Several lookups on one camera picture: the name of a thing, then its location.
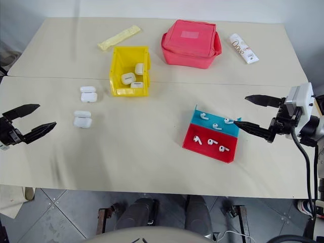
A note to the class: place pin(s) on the yellow plastic bin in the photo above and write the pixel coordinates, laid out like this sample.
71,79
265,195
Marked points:
116,76

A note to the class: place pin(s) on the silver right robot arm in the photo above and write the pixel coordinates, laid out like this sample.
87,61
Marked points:
314,127

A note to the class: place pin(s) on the rusty metal frame bar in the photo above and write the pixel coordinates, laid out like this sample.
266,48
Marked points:
245,225
101,222

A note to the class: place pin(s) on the white Dove tube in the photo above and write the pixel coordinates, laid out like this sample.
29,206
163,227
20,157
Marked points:
243,48

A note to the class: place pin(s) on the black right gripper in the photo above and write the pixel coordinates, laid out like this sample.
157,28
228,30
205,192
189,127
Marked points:
287,120

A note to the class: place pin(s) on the grey floor equipment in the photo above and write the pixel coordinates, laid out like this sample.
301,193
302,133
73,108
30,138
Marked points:
8,57

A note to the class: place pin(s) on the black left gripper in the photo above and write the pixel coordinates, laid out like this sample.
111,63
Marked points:
10,134

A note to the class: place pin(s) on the white wireless earbud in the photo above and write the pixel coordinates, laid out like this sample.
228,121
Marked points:
211,141
227,121
197,139
204,116
222,148
216,126

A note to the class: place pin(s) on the red and blue tray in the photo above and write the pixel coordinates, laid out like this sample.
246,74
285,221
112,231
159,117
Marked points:
210,152

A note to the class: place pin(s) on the pink fabric bag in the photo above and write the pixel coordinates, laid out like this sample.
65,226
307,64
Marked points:
189,45

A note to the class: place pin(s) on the yellow plastic packet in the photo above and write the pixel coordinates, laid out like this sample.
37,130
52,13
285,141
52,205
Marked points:
119,38

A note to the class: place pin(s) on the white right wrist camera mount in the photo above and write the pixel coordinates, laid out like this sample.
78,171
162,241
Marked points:
302,97

